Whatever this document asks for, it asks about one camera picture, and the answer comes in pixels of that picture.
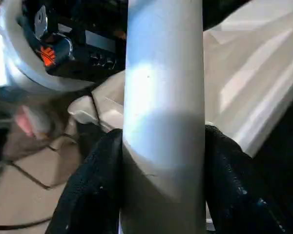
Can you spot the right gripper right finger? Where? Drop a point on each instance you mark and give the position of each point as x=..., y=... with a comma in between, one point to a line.
x=229, y=195

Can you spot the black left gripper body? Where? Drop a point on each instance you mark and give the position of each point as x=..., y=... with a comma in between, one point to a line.
x=88, y=61

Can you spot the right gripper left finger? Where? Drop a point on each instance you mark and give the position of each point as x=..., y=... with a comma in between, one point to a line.
x=92, y=195

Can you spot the white plastic table leg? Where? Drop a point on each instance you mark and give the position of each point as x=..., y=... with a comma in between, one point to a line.
x=161, y=97

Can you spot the white plastic table top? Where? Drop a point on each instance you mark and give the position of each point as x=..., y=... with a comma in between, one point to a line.
x=246, y=85

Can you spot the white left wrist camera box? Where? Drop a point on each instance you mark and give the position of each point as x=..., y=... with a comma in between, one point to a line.
x=51, y=84

